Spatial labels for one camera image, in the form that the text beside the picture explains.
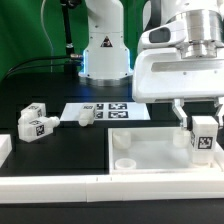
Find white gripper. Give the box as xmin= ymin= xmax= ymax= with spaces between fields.
xmin=132 ymin=48 xmax=224 ymax=129

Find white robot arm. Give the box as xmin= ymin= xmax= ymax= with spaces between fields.
xmin=79 ymin=0 xmax=224 ymax=128

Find white marker sheet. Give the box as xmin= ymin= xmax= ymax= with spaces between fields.
xmin=60 ymin=102 xmax=150 ymax=121

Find white left fence piece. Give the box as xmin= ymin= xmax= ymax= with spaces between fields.
xmin=0 ymin=134 xmax=12 ymax=167

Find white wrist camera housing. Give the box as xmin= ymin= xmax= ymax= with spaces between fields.
xmin=137 ymin=20 xmax=187 ymax=53

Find white front fence rail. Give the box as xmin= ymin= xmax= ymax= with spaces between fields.
xmin=0 ymin=173 xmax=224 ymax=204

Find black cable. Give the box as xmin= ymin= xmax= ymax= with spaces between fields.
xmin=2 ymin=53 xmax=84 ymax=81

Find black camera stand pole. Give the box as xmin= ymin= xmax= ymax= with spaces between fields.
xmin=60 ymin=0 xmax=82 ymax=74

